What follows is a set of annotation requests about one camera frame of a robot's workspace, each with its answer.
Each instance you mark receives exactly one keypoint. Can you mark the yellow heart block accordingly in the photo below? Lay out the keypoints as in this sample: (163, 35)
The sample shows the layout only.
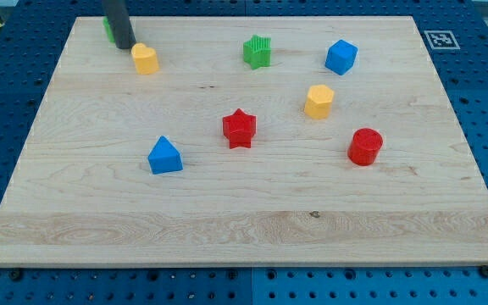
(145, 59)

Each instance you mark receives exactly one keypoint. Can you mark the light wooden board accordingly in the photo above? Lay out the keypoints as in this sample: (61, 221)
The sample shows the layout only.
(82, 194)

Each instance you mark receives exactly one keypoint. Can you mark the red cylinder block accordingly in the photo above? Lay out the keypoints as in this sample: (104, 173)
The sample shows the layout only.
(365, 146)

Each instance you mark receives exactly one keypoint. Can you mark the green star block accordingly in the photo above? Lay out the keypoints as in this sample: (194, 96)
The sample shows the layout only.
(257, 52)

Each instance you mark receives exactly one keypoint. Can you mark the yellow hexagon block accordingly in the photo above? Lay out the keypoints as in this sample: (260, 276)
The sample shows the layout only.
(319, 101)

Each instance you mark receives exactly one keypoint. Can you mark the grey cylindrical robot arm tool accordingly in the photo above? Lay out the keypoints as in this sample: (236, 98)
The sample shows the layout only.
(119, 21)

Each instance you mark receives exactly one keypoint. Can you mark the green block behind arm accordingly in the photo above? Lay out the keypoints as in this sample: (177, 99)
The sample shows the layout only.
(108, 31)

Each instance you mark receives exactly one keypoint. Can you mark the red star block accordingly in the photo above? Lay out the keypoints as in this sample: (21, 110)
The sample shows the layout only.
(239, 128)

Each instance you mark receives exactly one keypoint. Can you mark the blue cube block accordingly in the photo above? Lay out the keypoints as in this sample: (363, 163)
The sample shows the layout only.
(341, 57)

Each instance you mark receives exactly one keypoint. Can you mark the white fiducial marker tag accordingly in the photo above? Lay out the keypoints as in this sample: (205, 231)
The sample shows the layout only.
(441, 40)

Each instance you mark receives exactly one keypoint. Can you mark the blue triangle block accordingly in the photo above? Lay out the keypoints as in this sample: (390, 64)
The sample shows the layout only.
(164, 157)

